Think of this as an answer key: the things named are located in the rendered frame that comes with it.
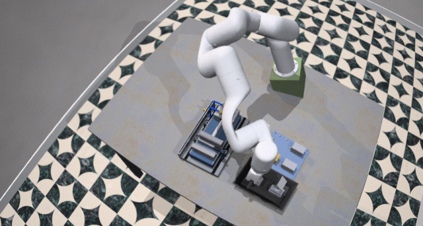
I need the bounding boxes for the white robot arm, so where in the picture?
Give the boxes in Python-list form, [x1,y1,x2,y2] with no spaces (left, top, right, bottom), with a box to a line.
[198,7,299,190]

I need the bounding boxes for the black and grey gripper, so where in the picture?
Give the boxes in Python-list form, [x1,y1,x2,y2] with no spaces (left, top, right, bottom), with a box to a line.
[246,167,263,189]

